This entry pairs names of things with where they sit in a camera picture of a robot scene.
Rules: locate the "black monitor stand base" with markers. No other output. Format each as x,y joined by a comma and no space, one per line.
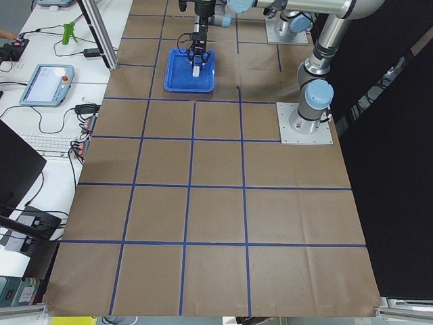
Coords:
33,223

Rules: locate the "white block from camera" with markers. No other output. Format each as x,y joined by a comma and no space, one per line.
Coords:
196,71

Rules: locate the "aluminium frame post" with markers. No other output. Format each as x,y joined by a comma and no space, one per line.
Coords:
97,27

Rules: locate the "blue plastic tray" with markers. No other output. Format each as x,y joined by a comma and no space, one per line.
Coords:
179,74

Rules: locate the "teach pendant tablet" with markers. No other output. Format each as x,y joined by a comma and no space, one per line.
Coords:
48,85

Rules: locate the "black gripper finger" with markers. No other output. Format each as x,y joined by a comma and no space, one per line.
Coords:
190,56
205,56

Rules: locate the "white keyboard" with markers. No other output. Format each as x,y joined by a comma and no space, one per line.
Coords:
50,146

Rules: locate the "green grabber tool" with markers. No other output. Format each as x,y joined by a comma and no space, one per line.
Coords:
68,33

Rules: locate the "black monitor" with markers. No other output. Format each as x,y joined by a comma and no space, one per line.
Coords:
20,167

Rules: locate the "black power adapter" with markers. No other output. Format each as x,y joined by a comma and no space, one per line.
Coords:
91,52

